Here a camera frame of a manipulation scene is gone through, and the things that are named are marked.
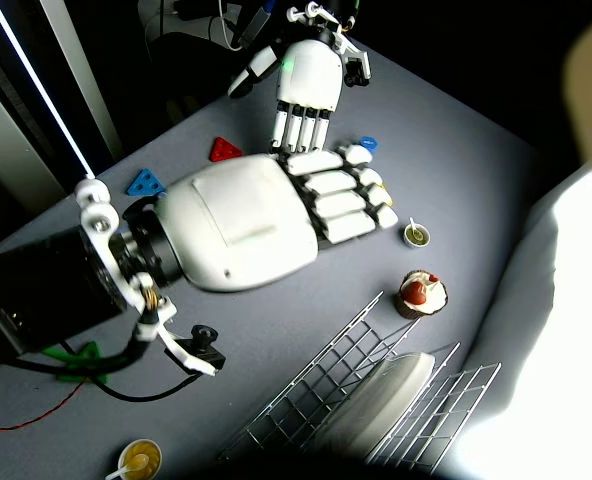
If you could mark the red triangle block with holes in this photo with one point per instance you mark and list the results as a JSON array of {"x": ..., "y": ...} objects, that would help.
[{"x": 224, "y": 151}]

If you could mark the white plate with floral print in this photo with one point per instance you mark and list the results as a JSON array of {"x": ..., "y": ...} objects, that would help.
[{"x": 396, "y": 380}]

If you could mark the blue triangle block with holes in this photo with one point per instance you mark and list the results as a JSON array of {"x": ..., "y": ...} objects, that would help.
[{"x": 145, "y": 184}]

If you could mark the small white bowl yellow filling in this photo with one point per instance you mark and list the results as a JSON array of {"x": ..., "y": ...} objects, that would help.
[{"x": 143, "y": 447}]

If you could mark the toy cupcake with strawberries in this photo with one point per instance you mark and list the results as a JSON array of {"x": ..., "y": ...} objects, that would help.
[{"x": 421, "y": 295}]

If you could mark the bright light strip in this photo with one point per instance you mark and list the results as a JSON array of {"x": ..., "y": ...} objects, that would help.
[{"x": 41, "y": 90}]

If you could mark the white backdrop sheet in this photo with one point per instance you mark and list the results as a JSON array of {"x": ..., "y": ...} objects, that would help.
[{"x": 551, "y": 325}]

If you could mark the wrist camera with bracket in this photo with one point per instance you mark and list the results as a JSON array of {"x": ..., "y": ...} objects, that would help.
[
  {"x": 356, "y": 75},
  {"x": 208, "y": 357}
]

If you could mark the green triangle block with holes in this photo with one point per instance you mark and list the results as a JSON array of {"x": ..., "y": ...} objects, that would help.
[{"x": 71, "y": 376}]

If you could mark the grey table cloth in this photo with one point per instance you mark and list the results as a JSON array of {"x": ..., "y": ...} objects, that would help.
[{"x": 276, "y": 325}]

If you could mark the small white spoon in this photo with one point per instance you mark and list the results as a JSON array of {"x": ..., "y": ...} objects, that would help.
[
  {"x": 412, "y": 225},
  {"x": 138, "y": 461}
]

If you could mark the small white bowl green filling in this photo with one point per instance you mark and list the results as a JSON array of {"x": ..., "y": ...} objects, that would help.
[{"x": 424, "y": 237}]

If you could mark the white column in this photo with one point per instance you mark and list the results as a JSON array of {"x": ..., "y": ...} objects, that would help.
[{"x": 83, "y": 75}]

